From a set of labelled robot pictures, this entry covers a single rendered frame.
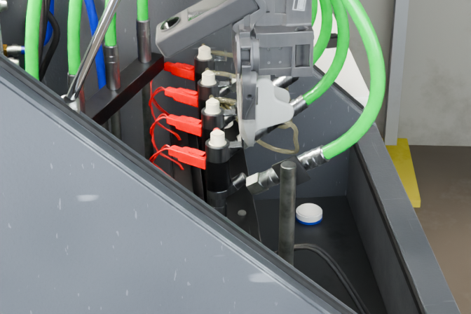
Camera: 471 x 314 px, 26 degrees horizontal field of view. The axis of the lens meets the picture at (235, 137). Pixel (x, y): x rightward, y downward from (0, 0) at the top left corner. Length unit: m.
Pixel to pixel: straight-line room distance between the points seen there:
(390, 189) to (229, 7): 0.42
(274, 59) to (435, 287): 0.33
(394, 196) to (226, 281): 0.57
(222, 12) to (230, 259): 0.34
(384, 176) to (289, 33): 0.39
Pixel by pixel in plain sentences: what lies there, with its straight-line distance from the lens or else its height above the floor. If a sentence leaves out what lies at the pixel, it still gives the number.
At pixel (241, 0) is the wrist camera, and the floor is 1.28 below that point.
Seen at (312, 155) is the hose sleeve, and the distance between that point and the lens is 1.02.
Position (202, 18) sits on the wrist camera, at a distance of 1.07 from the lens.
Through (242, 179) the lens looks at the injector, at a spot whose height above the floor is 1.06.
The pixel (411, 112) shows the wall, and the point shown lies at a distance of 3.43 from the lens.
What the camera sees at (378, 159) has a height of 0.95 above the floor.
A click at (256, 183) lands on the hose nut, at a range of 1.05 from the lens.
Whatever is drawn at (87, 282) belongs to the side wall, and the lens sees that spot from 0.82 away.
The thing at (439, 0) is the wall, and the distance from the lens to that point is 3.28.
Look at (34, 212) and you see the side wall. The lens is 0.79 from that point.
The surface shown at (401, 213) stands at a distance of 1.33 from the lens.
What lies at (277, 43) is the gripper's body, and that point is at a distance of 1.07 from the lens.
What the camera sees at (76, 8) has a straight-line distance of 1.17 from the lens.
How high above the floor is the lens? 1.66
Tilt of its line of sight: 28 degrees down
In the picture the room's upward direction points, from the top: straight up
